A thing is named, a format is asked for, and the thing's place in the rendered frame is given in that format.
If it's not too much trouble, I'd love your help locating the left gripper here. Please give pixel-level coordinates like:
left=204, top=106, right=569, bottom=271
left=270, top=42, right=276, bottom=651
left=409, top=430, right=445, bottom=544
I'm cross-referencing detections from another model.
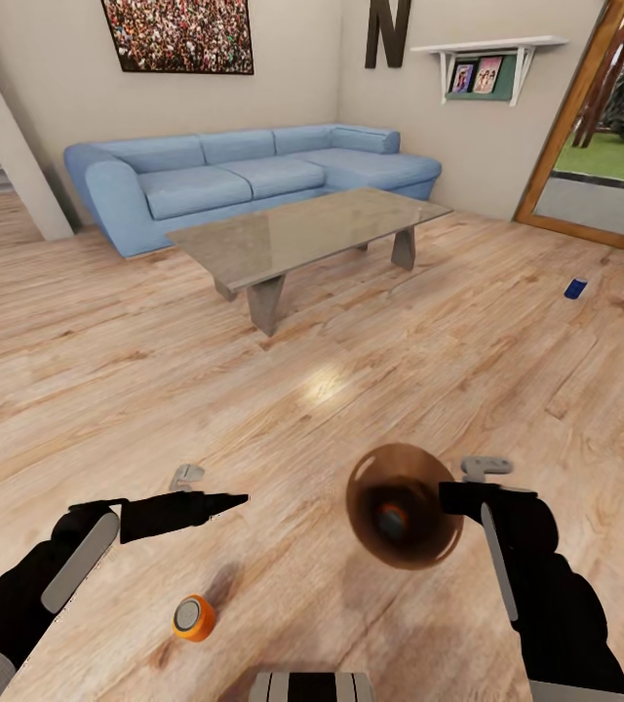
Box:
left=148, top=490, right=249, bottom=537

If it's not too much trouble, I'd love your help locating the trash can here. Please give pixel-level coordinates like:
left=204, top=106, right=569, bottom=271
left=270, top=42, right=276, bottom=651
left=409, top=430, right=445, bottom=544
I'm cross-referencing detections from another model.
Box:
left=345, top=444, right=465, bottom=571

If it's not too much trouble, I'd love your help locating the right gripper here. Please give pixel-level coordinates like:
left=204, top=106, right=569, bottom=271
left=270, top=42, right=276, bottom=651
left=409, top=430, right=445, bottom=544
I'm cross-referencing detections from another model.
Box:
left=439, top=482, right=491, bottom=520

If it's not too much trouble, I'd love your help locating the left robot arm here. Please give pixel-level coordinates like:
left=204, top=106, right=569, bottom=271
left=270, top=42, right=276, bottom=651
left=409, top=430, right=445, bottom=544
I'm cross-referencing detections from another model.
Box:
left=0, top=463, right=249, bottom=696

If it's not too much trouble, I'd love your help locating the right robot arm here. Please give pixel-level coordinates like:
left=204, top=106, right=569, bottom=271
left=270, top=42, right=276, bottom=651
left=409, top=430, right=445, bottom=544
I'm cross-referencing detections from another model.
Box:
left=439, top=455, right=624, bottom=702

